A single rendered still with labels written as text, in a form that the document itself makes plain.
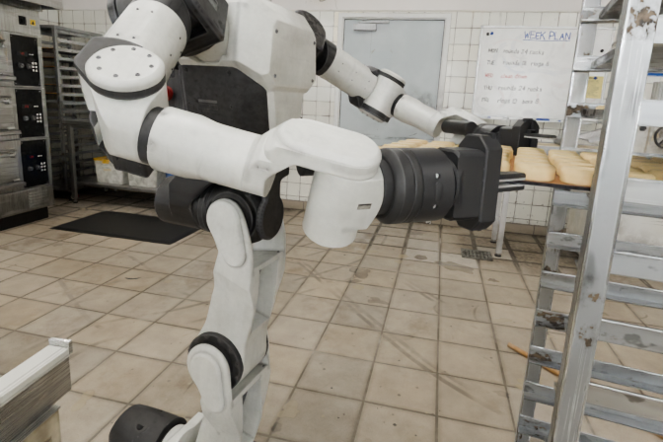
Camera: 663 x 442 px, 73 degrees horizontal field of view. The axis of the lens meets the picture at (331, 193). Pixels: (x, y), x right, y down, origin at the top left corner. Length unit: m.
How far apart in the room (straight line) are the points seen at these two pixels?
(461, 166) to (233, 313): 0.66
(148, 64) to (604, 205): 0.53
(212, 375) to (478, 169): 0.76
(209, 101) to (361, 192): 0.49
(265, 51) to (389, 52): 3.94
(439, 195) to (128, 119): 0.34
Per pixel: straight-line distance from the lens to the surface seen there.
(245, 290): 0.97
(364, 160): 0.44
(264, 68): 0.83
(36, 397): 0.68
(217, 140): 0.48
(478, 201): 0.57
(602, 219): 0.60
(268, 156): 0.45
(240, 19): 0.84
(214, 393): 1.11
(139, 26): 0.65
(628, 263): 0.65
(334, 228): 0.49
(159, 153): 0.50
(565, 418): 0.70
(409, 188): 0.48
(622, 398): 0.72
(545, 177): 0.65
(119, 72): 0.52
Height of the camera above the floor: 1.23
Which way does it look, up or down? 12 degrees down
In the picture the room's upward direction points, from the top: 3 degrees clockwise
